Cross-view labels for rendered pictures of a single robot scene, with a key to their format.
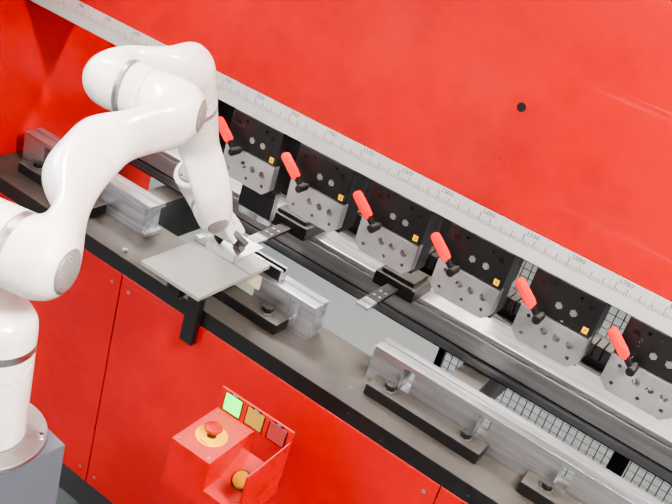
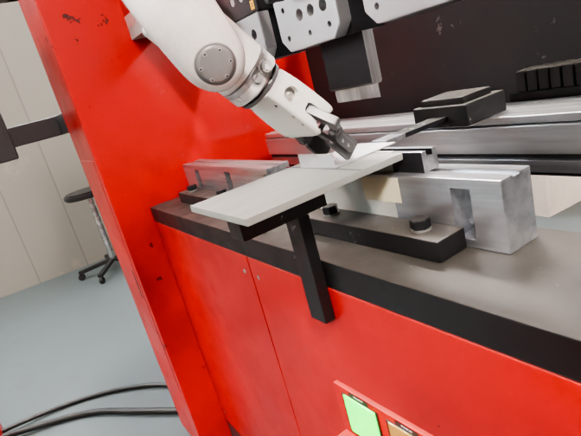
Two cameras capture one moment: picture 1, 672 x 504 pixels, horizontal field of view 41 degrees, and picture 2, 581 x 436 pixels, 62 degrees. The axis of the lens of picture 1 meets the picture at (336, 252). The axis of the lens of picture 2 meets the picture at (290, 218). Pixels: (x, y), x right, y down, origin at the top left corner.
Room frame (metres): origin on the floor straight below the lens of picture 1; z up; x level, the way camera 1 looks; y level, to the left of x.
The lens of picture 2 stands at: (1.25, -0.09, 1.15)
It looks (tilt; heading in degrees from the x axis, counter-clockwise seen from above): 16 degrees down; 34
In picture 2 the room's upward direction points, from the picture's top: 15 degrees counter-clockwise
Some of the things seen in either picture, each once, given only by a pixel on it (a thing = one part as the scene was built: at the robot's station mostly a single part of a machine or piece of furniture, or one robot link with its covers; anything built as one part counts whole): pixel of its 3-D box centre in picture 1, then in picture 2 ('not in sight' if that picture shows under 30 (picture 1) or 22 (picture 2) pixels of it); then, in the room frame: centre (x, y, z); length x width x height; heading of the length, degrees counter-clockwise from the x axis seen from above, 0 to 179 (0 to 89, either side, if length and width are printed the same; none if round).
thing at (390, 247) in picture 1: (399, 225); not in sight; (1.80, -0.12, 1.26); 0.15 x 0.09 x 0.17; 64
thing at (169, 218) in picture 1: (200, 201); not in sight; (2.51, 0.45, 0.81); 0.64 x 0.08 x 0.14; 154
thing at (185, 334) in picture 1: (187, 308); (292, 263); (1.80, 0.30, 0.88); 0.14 x 0.04 x 0.22; 154
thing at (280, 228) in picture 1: (283, 225); (430, 117); (2.12, 0.15, 1.01); 0.26 x 0.12 x 0.05; 154
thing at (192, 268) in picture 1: (207, 264); (294, 182); (1.83, 0.28, 1.00); 0.26 x 0.18 x 0.01; 154
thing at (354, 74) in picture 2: (258, 202); (351, 68); (1.97, 0.22, 1.13); 0.10 x 0.02 x 0.10; 64
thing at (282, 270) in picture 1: (252, 256); (380, 158); (1.96, 0.20, 0.99); 0.20 x 0.03 x 0.03; 64
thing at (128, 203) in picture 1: (91, 180); (232, 180); (2.21, 0.71, 0.92); 0.50 x 0.06 x 0.10; 64
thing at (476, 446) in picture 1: (424, 418); not in sight; (1.65, -0.30, 0.89); 0.30 x 0.05 x 0.03; 64
